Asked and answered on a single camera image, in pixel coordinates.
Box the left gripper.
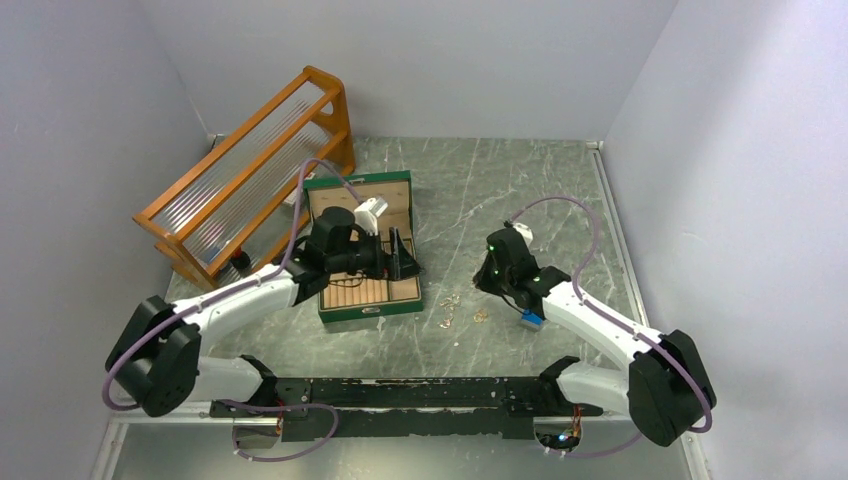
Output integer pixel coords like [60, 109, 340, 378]
[327, 226, 425, 281]

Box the green jewelry box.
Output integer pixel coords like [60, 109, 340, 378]
[299, 170, 423, 325]

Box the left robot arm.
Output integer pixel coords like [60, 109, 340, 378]
[101, 207, 421, 417]

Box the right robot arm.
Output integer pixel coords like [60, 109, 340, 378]
[473, 226, 717, 447]

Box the gold earring cluster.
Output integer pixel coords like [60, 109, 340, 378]
[439, 294, 461, 310]

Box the blue grey small box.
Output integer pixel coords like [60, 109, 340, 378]
[520, 310, 544, 331]

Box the orange wooden rack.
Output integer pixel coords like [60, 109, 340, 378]
[133, 66, 356, 291]

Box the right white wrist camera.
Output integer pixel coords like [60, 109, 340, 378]
[504, 220, 534, 247]

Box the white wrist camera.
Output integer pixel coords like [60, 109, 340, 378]
[353, 197, 388, 236]
[504, 220, 534, 247]

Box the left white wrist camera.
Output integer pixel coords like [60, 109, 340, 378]
[353, 197, 388, 236]

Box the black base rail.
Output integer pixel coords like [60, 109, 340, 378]
[209, 376, 603, 442]

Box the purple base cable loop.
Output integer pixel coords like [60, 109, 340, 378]
[230, 400, 344, 464]

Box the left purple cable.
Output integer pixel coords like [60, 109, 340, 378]
[100, 158, 367, 413]

